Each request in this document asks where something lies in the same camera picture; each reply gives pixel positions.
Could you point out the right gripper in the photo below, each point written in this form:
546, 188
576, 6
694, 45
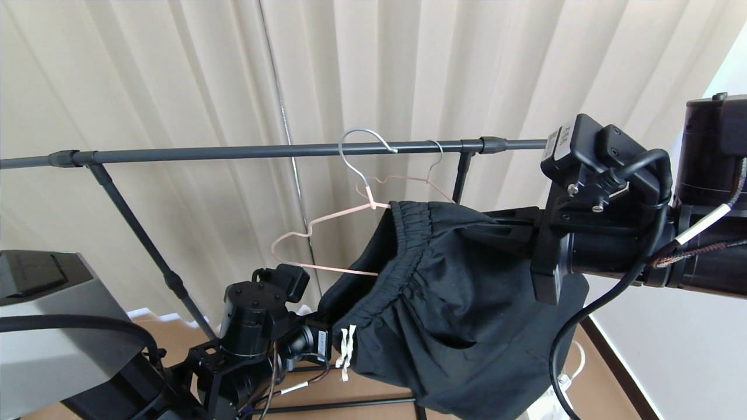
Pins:
601, 254

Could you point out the black shorts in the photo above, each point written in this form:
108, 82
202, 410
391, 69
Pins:
455, 303

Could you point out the pink clothes hanger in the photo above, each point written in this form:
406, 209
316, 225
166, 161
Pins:
369, 195
408, 177

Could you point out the white printed t-shirt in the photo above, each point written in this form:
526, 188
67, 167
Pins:
543, 408

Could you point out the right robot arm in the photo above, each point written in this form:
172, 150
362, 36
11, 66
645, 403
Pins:
712, 151

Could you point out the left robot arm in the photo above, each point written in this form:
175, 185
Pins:
58, 326

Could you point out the white laundry basket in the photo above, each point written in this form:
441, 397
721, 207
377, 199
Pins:
581, 361

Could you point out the black clothes rack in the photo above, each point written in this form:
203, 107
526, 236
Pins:
204, 153

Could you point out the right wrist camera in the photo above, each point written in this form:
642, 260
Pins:
589, 146

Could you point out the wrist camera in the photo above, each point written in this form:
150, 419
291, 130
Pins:
322, 339
589, 146

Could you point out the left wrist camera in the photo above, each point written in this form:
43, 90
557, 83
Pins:
322, 339

